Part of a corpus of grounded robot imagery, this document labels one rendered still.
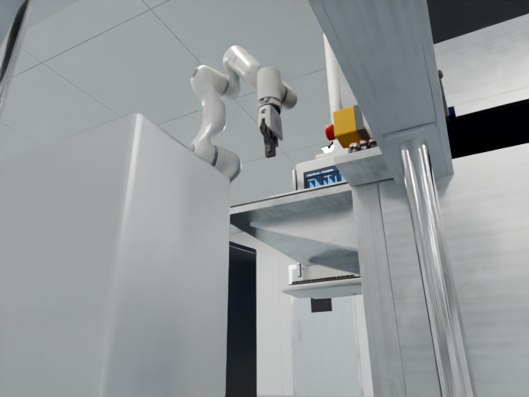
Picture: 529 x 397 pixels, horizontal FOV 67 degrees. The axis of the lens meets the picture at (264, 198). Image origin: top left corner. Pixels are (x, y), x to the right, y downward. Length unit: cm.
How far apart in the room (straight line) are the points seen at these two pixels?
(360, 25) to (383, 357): 64
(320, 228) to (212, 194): 91
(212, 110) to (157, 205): 153
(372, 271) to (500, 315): 25
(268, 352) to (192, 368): 703
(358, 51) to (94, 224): 48
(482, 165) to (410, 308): 35
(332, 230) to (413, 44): 62
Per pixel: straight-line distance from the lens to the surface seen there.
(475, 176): 98
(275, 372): 716
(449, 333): 69
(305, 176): 228
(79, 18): 367
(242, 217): 118
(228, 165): 160
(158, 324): 17
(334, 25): 56
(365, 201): 99
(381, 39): 59
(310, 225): 113
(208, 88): 175
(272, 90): 140
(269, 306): 728
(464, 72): 112
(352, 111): 101
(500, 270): 92
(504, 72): 111
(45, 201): 21
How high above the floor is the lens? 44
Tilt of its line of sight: 23 degrees up
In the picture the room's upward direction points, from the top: 1 degrees counter-clockwise
